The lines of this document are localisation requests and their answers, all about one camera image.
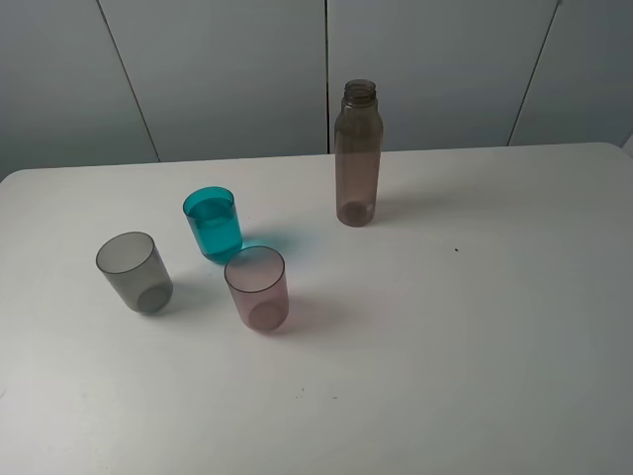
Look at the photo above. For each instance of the brown translucent plastic bottle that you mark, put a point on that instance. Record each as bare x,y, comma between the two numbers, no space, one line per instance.
358,137

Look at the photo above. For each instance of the pink translucent plastic cup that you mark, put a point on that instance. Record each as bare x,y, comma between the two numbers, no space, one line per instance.
256,279

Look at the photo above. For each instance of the teal translucent plastic cup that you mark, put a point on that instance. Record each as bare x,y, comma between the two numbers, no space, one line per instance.
212,217

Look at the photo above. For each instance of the grey translucent plastic cup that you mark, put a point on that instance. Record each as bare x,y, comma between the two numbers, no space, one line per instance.
132,264

